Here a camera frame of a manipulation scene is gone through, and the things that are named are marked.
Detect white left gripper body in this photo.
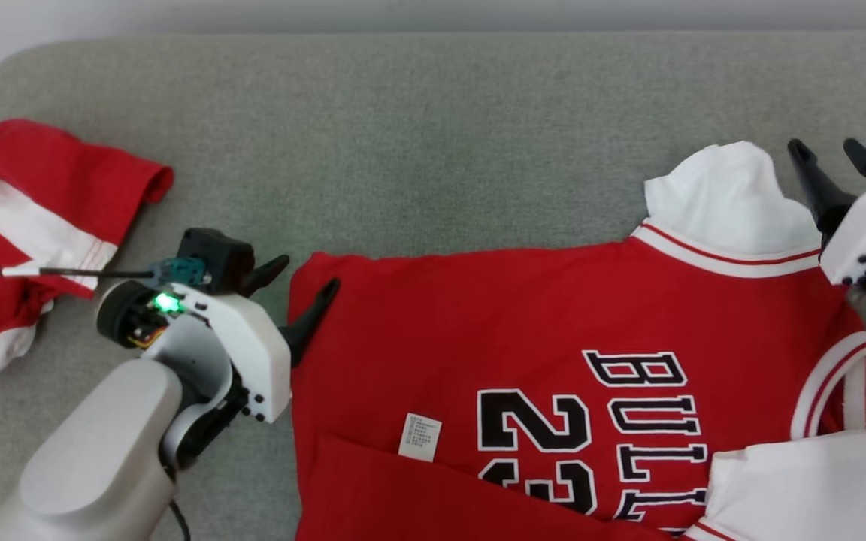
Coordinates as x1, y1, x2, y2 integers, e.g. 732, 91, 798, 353
170, 289, 293, 424

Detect red Bulls jersey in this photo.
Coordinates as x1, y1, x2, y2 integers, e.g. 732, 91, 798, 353
286, 141, 866, 541

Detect red shorts with white stripe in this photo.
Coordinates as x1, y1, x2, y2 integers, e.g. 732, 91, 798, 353
0, 119, 175, 386

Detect thin black cable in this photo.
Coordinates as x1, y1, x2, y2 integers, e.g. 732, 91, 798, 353
0, 265, 159, 284
169, 499, 193, 541

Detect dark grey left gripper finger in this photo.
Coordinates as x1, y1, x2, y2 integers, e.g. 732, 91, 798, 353
241, 254, 291, 298
281, 278, 341, 367

